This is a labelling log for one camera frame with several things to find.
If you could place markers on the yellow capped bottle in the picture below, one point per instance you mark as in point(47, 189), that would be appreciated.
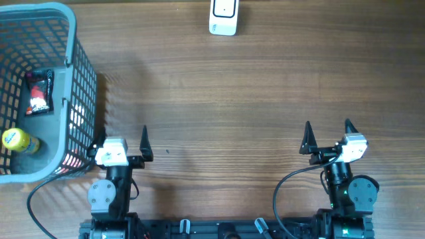
point(18, 140)

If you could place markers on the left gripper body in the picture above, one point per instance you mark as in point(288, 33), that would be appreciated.
point(134, 162)

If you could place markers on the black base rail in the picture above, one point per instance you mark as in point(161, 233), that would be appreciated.
point(259, 228)

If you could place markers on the black red snack packet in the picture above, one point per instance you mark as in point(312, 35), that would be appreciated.
point(40, 84)

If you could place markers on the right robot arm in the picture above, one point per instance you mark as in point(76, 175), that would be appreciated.
point(351, 197)

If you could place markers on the white barcode scanner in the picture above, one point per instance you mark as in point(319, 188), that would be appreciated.
point(223, 17)

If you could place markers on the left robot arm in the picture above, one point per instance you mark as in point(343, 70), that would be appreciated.
point(110, 198)

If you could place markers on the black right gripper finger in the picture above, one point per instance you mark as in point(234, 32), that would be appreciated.
point(308, 144)
point(349, 127)

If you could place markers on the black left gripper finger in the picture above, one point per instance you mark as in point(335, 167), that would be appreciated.
point(145, 147)
point(99, 139)

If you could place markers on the grey plastic mesh basket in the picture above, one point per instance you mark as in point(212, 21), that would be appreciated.
point(43, 37)

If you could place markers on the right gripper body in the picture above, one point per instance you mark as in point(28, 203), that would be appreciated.
point(323, 155)

